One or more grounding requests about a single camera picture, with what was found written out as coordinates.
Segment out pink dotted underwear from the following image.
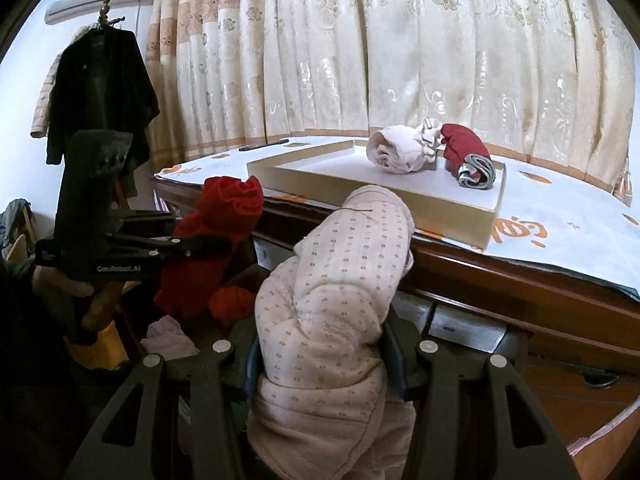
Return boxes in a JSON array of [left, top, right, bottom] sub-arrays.
[[248, 185, 416, 479]]

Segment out bright red underwear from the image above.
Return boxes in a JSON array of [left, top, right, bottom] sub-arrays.
[[154, 177, 264, 327]]

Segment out beige underwear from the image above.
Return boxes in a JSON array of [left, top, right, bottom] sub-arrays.
[[366, 118, 442, 174]]

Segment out pink cloth in drawer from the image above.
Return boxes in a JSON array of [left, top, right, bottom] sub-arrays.
[[140, 315, 200, 361]]

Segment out black coat on rack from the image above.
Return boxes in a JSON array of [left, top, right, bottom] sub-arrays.
[[45, 27, 162, 166]]

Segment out dark wooden dresser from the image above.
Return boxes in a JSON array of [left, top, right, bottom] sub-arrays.
[[152, 176, 640, 480]]

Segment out shallow beige cardboard tray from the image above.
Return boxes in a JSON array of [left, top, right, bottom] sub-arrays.
[[247, 140, 506, 249]]

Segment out white patterned dresser cover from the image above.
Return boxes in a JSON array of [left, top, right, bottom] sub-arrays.
[[158, 136, 639, 297]]

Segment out cream floral curtain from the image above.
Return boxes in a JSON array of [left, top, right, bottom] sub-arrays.
[[146, 0, 636, 192]]

